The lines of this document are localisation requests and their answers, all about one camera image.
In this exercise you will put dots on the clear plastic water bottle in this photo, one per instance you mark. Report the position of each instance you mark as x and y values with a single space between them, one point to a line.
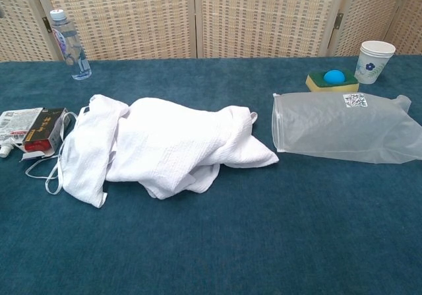
71 51

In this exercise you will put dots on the translucent plastic bag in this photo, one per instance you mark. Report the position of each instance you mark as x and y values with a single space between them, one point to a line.
329 130

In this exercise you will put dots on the blue carpet table cover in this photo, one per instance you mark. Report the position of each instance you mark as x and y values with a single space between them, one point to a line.
211 242

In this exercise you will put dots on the blue ball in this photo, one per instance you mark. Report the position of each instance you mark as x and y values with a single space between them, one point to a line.
333 77

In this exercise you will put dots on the white spout pouch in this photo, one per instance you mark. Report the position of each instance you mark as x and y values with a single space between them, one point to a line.
16 120

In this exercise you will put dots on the woven folding screen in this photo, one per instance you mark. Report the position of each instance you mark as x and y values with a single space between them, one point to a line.
263 11

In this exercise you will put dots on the yellow green sponge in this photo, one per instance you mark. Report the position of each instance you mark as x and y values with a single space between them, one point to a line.
316 84

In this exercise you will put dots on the black red carton box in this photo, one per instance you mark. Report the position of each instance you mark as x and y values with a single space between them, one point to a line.
43 126

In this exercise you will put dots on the white paper cup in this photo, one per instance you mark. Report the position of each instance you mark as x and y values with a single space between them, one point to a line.
369 67

